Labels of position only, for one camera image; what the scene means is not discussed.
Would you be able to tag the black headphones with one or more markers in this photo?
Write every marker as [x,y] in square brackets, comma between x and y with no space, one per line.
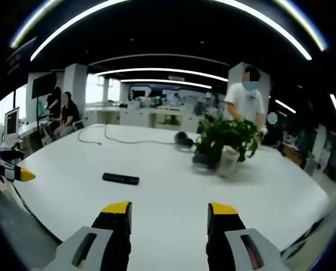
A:
[183,139]

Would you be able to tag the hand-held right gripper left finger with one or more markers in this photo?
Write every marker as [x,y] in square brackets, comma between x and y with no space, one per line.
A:
[106,240]

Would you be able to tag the computer monitor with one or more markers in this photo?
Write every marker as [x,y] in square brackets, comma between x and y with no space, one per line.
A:
[11,122]

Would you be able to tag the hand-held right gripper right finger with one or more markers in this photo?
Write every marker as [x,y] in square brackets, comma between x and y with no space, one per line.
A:
[230,240]

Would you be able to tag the white plant pot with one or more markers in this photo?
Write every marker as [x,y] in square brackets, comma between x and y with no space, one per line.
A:
[227,163]

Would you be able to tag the green potted plant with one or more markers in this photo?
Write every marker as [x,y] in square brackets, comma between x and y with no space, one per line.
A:
[227,135]

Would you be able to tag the black plant pot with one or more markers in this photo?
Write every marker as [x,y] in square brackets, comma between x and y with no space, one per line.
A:
[203,158]

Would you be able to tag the white counter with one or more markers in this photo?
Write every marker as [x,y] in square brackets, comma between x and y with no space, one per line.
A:
[145,114]

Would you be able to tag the black wall screen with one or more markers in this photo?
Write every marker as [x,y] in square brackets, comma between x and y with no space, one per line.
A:
[44,84]

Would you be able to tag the grey chair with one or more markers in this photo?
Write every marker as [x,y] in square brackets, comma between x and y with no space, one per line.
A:
[78,124]

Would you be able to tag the black remote control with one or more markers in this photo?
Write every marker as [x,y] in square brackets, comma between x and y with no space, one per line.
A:
[120,179]

